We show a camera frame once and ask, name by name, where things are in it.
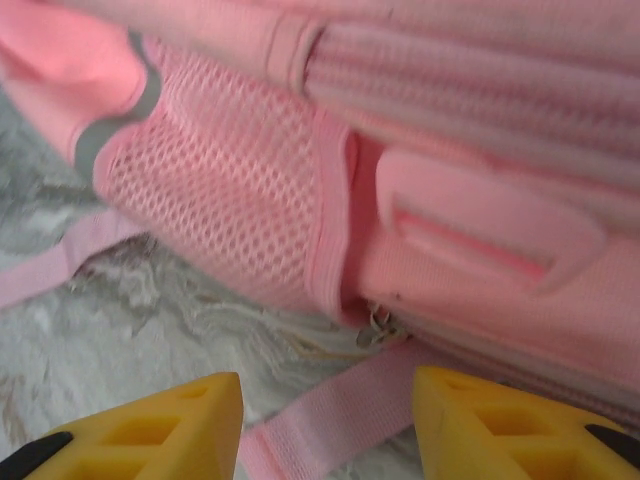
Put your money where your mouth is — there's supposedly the pink student backpack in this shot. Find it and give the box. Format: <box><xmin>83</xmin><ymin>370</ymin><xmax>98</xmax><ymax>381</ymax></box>
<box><xmin>0</xmin><ymin>0</ymin><xmax>640</xmax><ymax>480</ymax></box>

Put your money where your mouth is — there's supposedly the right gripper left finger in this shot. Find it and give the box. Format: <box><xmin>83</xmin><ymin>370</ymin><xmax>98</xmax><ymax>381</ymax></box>
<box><xmin>0</xmin><ymin>372</ymin><xmax>245</xmax><ymax>480</ymax></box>

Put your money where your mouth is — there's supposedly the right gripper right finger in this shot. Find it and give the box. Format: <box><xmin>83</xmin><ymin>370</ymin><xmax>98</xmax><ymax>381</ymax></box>
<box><xmin>412</xmin><ymin>364</ymin><xmax>640</xmax><ymax>480</ymax></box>

